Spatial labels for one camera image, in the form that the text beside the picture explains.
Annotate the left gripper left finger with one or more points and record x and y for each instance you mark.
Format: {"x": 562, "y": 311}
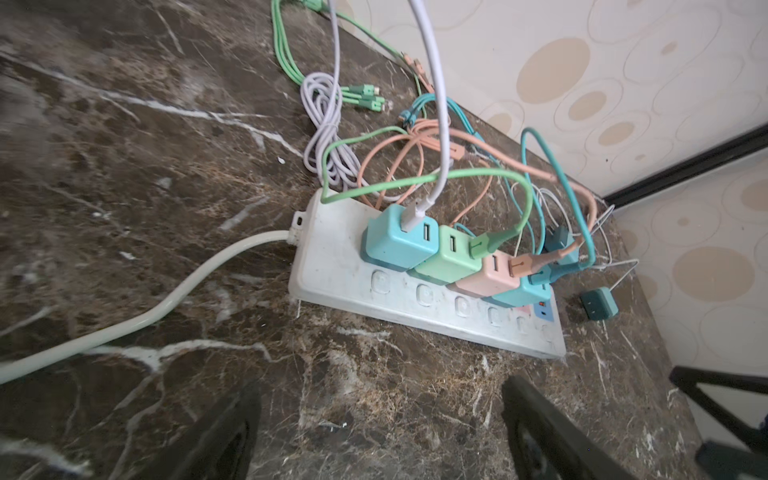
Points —
{"x": 219, "y": 445}

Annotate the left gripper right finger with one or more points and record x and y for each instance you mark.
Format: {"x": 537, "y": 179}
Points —
{"x": 543, "y": 442}

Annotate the teal charger plug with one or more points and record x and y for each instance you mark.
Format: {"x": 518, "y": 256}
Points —
{"x": 559, "y": 238}
{"x": 599, "y": 304}
{"x": 526, "y": 294}
{"x": 386, "y": 244}

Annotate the pink charger plug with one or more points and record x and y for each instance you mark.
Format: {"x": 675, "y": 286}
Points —
{"x": 494, "y": 277}

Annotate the green charger plug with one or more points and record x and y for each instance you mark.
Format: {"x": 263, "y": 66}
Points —
{"x": 452, "y": 262}

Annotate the long white power strip pastel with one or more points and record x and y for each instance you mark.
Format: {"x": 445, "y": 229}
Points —
{"x": 328, "y": 270}

